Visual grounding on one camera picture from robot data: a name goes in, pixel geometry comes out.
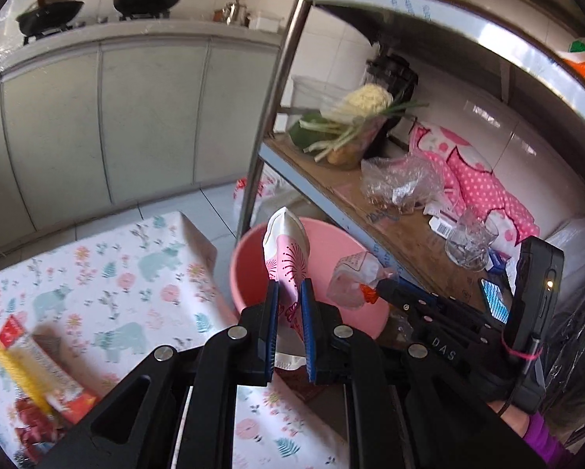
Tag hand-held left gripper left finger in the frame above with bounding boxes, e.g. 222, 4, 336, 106
38, 281, 280, 469

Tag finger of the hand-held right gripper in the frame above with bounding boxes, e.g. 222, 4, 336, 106
377, 283, 450, 338
393, 277, 469, 323

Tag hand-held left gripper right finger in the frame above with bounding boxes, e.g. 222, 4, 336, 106
299, 278, 552, 469

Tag clear plastic wrapper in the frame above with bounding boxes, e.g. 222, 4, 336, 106
327, 252, 396, 310

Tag pink plastic bucket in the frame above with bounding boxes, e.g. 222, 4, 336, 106
230, 218, 391, 340

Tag pink patterned snack bag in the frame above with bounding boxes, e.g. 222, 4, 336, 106
262, 206, 312, 369

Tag red white carton box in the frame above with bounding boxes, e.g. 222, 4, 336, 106
0, 317, 100, 425

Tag person's right forearm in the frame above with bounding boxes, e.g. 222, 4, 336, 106
488, 398, 574, 467

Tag blue white packet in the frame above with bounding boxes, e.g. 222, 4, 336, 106
481, 277, 511, 324

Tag clear glass cup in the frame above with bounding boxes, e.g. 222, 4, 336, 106
444, 205, 501, 272

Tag clear plastic bag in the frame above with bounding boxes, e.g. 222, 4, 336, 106
361, 154, 446, 217

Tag pink polka dot cloth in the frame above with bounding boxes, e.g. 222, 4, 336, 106
409, 122, 540, 246

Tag white red plastic bag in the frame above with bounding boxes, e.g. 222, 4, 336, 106
233, 175, 299, 226

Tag floral bear print tablecloth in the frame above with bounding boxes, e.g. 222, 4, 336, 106
0, 211, 352, 469

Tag clear jar of vegetables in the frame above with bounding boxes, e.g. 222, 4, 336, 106
328, 117, 392, 170

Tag green onions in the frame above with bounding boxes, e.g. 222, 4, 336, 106
300, 102, 430, 163

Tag dark green vegetable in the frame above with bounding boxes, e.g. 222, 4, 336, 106
287, 112, 333, 150

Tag cauliflower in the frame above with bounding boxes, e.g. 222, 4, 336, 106
339, 84, 394, 121

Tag clear plastic container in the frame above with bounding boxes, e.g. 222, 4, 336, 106
292, 74, 353, 114

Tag grey kitchen counter cabinet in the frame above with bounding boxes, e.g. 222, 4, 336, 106
0, 18, 284, 261

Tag dark red packet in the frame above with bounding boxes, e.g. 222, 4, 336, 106
13, 395, 66, 466

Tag metal shelf rack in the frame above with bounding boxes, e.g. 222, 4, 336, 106
236, 0, 585, 333

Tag small white box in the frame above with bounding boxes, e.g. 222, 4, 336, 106
251, 12, 282, 31

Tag metal kettle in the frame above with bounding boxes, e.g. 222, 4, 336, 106
219, 0, 251, 26

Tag black wok with lid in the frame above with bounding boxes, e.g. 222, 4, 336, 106
16, 0, 85, 36

